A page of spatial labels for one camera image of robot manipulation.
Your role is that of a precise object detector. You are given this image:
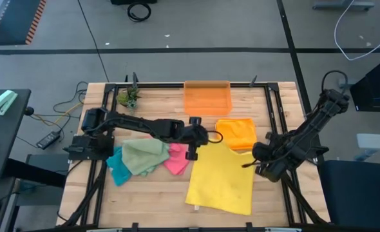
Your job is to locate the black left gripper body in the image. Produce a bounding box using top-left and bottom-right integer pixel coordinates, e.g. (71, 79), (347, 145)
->
(176, 124), (209, 148)

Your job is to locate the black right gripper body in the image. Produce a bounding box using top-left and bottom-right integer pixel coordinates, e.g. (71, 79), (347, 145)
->
(252, 143), (286, 183)

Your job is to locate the pink microfiber towel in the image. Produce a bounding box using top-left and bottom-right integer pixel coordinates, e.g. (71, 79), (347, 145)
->
(163, 143), (191, 177)

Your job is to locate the yellow microfiber towel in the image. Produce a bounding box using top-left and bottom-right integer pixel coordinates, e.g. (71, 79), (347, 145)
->
(185, 140), (256, 216)

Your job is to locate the light green microfiber towel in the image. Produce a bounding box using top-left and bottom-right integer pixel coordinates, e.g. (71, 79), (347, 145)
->
(121, 138), (171, 177)

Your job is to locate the teal microfiber towel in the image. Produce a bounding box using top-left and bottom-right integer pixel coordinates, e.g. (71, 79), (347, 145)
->
(106, 146), (133, 187)

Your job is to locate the orange translucent plastic bin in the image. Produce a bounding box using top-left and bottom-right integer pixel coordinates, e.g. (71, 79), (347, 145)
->
(183, 80), (233, 116)

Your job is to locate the small potted succulent plant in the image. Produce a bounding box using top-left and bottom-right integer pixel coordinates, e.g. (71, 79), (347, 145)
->
(116, 85), (142, 115)

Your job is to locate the dark blue chair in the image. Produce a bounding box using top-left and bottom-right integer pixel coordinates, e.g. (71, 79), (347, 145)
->
(318, 160), (380, 228)

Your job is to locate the light grey furniture base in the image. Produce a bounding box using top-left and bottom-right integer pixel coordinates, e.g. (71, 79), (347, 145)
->
(356, 133), (380, 162)

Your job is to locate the black equipment case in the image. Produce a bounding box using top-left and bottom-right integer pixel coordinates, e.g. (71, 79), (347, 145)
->
(350, 60), (380, 113)

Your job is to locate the black power adapter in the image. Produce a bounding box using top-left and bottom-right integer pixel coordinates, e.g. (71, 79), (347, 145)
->
(35, 131), (61, 150)

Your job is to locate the grey desk foot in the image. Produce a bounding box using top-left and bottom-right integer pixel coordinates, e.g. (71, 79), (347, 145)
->
(312, 0), (375, 11)

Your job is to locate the black office desk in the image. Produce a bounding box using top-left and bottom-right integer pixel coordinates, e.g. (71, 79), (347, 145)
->
(0, 89), (32, 183)

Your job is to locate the mint green stapler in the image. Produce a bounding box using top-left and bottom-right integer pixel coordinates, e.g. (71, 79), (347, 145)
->
(0, 90), (19, 116)

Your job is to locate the black orange-edged floor mat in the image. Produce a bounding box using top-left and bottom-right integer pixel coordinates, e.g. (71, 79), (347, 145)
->
(0, 0), (46, 46)

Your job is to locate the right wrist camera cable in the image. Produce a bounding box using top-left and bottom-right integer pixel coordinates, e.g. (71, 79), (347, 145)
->
(241, 159), (259, 169)

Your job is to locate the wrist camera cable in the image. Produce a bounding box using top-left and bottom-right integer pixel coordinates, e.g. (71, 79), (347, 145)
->
(241, 159), (259, 169)
(206, 130), (224, 145)

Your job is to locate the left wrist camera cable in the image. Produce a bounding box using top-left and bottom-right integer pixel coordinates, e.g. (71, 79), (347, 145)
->
(206, 130), (224, 145)

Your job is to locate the black aluminium table frame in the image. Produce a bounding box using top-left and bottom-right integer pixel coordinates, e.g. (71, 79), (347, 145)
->
(56, 82), (331, 232)

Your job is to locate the black floor cable tangle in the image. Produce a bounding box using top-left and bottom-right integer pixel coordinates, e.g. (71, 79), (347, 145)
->
(15, 81), (88, 149)

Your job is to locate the yellow floor cable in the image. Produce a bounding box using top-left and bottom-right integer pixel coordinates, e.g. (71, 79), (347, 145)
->
(32, 102), (82, 125)

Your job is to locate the coiled black cable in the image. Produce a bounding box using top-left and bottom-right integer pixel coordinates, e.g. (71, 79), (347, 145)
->
(127, 2), (152, 23)

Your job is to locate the long thin black cable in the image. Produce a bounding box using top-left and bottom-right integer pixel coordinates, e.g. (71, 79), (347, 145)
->
(77, 0), (109, 83)

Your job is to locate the white floor cable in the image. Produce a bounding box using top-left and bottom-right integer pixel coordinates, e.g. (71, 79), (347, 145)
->
(334, 0), (380, 61)

